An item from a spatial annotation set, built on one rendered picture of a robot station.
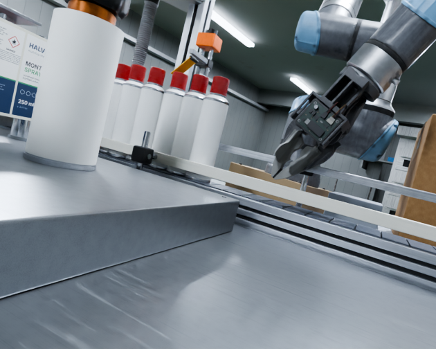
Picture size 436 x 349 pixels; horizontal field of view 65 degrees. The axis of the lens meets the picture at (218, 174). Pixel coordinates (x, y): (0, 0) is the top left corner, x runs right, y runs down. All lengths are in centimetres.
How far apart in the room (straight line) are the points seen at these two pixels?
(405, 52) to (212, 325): 47
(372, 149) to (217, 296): 69
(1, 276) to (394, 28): 55
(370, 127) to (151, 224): 68
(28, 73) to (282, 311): 57
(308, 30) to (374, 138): 34
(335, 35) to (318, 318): 51
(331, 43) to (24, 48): 53
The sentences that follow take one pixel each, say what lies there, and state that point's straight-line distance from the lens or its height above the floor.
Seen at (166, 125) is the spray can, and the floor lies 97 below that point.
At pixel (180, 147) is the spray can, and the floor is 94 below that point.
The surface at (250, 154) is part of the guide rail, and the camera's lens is 68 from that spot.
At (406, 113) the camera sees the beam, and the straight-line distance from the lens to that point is 835.
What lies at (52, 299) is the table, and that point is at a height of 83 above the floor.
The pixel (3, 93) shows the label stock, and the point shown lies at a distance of 67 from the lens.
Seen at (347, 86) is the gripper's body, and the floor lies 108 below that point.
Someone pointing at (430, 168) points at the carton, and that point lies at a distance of 80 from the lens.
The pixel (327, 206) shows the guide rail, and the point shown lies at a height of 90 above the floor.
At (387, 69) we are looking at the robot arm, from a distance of 58.
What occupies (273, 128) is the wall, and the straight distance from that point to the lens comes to 990.
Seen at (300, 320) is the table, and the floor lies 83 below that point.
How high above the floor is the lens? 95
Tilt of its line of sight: 4 degrees down
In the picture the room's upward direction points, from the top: 14 degrees clockwise
